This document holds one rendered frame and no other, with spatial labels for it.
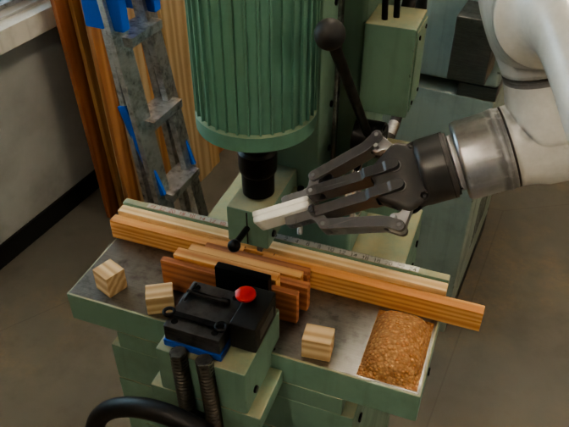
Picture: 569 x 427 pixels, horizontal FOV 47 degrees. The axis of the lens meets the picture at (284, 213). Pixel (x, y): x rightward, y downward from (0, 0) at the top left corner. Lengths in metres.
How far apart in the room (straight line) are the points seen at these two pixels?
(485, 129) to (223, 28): 0.33
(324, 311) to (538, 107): 0.54
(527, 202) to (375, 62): 1.99
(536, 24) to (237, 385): 0.61
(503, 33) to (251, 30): 0.32
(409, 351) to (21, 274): 1.89
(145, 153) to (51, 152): 0.85
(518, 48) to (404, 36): 0.42
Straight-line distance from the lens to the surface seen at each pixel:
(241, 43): 0.83
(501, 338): 2.35
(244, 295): 0.93
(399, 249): 1.36
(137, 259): 1.20
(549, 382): 2.28
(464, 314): 1.07
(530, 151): 0.71
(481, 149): 0.71
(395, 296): 1.08
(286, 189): 1.06
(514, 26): 0.62
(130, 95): 1.87
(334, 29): 0.72
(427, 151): 0.72
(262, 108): 0.87
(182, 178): 2.08
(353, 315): 1.08
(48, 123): 2.68
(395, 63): 1.05
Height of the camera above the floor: 1.68
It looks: 38 degrees down
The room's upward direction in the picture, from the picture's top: straight up
